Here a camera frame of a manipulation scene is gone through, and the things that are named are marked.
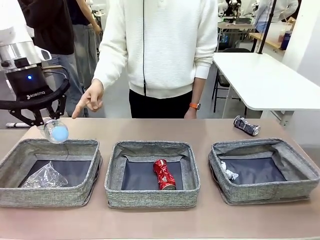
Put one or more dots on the grey fabric basket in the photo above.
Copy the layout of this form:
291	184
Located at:
150	198
262	193
37	197

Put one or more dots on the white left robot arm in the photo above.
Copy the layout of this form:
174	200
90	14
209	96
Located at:
12	35

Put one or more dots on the workbench with lab equipment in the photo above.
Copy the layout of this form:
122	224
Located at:
237	21

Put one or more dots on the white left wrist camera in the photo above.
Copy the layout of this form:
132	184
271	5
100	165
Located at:
45	54

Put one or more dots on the crushed black silver can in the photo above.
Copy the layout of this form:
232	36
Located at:
247	126

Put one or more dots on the crumpled white paper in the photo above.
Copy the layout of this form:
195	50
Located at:
228	173

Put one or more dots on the person's left forearm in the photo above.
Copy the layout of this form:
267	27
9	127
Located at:
196	90

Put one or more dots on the dark blue bottle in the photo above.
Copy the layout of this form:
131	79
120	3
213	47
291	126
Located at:
285	41

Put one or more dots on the plastic bottle with pink label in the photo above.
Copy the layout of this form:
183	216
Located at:
60	133

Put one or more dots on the person's right hand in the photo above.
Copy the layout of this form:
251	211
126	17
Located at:
93	96

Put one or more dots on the person in white sweater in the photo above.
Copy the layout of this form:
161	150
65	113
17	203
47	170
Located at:
162	50

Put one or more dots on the orange wristwatch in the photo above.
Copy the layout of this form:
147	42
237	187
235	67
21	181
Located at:
195	106

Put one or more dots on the person's left hand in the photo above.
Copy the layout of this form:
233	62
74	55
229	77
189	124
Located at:
192	113

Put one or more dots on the wooden table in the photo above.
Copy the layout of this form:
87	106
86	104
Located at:
272	42

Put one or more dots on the clear plastic cup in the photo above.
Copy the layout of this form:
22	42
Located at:
47	177

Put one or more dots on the bystander in light blue shirt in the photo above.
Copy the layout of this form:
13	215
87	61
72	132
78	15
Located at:
265	12

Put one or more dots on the black folding chair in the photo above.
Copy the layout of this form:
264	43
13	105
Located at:
221	82

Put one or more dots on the bystander black top blue jeans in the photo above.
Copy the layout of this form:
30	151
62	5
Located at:
50	25

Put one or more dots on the person's right forearm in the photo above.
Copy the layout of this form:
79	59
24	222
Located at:
107	62

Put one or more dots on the thin black pole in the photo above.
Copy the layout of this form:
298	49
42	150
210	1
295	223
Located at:
260	52

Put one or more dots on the bystander dark top wide trousers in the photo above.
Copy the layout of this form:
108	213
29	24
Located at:
87	50

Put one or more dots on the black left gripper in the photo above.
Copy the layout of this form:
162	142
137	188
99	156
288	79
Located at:
30	87

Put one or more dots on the crushed red can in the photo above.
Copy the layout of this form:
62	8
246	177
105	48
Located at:
165	175

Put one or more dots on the large white table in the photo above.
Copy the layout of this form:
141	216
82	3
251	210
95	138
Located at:
250	75

